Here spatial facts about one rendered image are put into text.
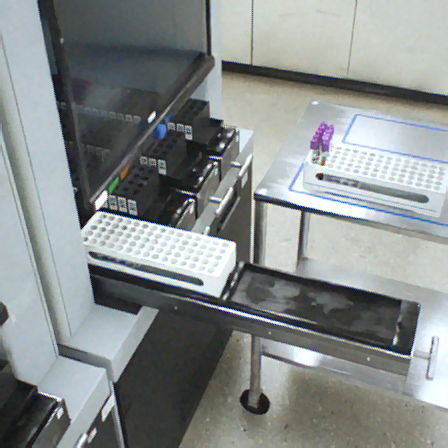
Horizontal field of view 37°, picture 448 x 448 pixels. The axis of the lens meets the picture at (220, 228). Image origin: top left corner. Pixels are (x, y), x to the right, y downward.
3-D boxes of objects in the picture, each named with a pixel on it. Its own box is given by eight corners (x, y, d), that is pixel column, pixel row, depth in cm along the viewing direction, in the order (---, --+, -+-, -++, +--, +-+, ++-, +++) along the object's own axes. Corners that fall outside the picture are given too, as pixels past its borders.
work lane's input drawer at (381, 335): (61, 291, 135) (54, 259, 129) (94, 249, 145) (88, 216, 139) (430, 392, 115) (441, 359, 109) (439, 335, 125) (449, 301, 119)
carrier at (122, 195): (143, 185, 148) (140, 163, 144) (151, 187, 148) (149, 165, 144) (119, 216, 140) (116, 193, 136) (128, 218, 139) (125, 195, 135)
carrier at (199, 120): (203, 120, 169) (202, 99, 166) (210, 122, 169) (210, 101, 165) (184, 144, 161) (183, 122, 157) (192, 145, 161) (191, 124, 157)
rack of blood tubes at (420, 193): (301, 187, 147) (302, 163, 143) (313, 163, 154) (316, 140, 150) (439, 217, 138) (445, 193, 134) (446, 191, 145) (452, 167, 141)
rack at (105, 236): (77, 265, 131) (72, 241, 127) (101, 234, 138) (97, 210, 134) (218, 301, 123) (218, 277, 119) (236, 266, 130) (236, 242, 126)
